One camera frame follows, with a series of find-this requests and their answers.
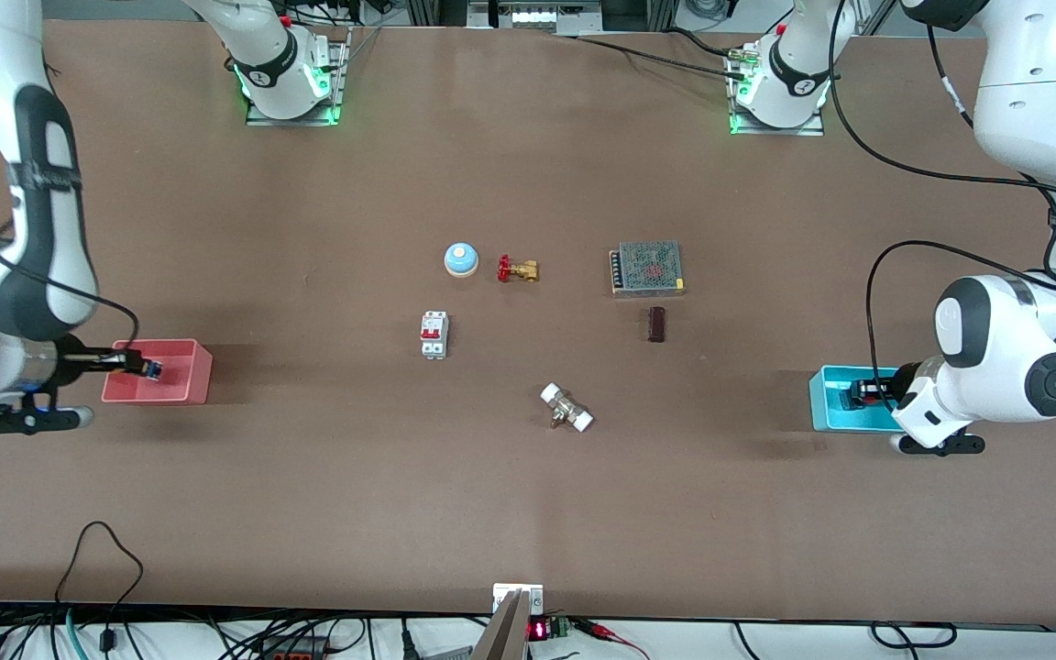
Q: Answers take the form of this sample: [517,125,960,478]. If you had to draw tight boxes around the metal mesh power supply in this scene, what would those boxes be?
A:
[609,240,688,298]

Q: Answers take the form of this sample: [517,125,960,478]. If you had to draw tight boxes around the black coiled cable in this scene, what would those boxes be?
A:
[870,621,958,651]

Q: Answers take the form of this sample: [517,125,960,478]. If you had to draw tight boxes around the pink plastic bin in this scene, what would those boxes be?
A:
[101,338,214,406]

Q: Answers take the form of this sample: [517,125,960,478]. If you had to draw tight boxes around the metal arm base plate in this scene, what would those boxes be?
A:
[728,46,826,138]
[245,26,352,127]

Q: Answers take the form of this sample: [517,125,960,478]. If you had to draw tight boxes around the grey metal bar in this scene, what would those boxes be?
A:
[470,589,532,660]

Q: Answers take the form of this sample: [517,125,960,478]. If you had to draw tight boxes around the red clip wire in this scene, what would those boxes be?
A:
[572,618,653,660]

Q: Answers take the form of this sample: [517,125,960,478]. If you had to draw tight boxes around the aluminium frame equipment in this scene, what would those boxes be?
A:
[467,0,604,35]

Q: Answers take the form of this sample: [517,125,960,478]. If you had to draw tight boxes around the cyan plastic bin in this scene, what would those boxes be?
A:
[808,365,907,433]

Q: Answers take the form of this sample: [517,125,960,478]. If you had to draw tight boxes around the metal fitting white caps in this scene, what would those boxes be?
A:
[540,383,594,433]

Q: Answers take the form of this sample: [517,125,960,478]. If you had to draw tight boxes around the green cable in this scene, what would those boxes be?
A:
[64,607,91,660]

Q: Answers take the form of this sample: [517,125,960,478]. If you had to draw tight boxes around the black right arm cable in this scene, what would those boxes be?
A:
[0,246,141,355]

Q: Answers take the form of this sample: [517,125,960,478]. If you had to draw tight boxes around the black looped cable with plug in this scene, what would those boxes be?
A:
[54,521,146,654]

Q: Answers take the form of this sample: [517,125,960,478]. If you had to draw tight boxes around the black cable across table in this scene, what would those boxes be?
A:
[574,27,751,82]

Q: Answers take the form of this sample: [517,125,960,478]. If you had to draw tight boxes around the white metal bracket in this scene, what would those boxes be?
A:
[492,583,545,615]

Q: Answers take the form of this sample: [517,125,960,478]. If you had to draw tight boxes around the white red circuit breaker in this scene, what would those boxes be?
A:
[419,311,449,360]

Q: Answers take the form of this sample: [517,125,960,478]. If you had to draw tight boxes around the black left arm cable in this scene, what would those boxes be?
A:
[829,0,1056,221]

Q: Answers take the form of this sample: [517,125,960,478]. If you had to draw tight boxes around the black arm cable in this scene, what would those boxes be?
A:
[0,246,141,355]
[829,0,1056,221]

